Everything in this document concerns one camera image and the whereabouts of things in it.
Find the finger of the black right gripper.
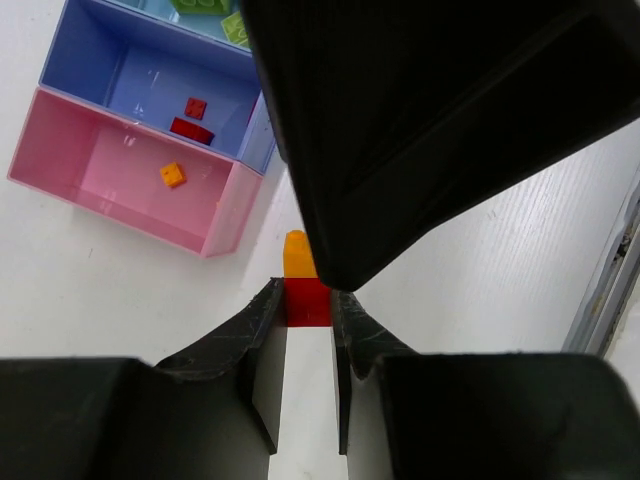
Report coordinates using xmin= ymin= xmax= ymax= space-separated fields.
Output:
xmin=241 ymin=1 xmax=639 ymax=291

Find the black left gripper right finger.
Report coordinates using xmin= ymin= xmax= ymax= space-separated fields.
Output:
xmin=331 ymin=292 xmax=639 ymax=479

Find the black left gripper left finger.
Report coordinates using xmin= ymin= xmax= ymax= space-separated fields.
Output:
xmin=1 ymin=278 xmax=286 ymax=479

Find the red lego brick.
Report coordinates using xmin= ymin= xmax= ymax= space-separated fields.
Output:
xmin=170 ymin=117 xmax=215 ymax=146
xmin=284 ymin=278 xmax=331 ymax=328

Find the thin orange lego brick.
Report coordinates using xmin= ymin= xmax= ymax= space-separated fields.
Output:
xmin=283 ymin=230 xmax=317 ymax=279

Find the green lego brick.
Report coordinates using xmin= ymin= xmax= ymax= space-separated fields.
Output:
xmin=171 ymin=0 xmax=234 ymax=16
xmin=221 ymin=11 xmax=250 ymax=48

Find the small red lego tile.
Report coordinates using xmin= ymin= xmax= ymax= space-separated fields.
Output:
xmin=184 ymin=97 xmax=207 ymax=120

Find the light blue plastic bin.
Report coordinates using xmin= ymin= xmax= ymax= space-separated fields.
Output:
xmin=118 ymin=0 xmax=250 ymax=50

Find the pink plastic bin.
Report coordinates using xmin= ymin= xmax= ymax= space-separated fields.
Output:
xmin=8 ymin=88 xmax=262 ymax=257

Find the aluminium right rail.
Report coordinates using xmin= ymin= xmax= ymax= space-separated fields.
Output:
xmin=562 ymin=175 xmax=639 ymax=357

